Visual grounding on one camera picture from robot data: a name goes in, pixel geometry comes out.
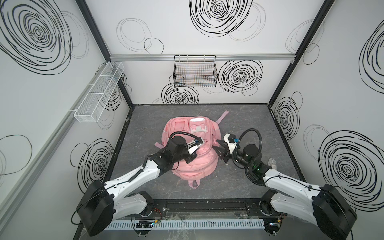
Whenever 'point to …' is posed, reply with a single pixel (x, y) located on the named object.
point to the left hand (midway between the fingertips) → (198, 145)
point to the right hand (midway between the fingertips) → (214, 145)
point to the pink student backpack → (204, 163)
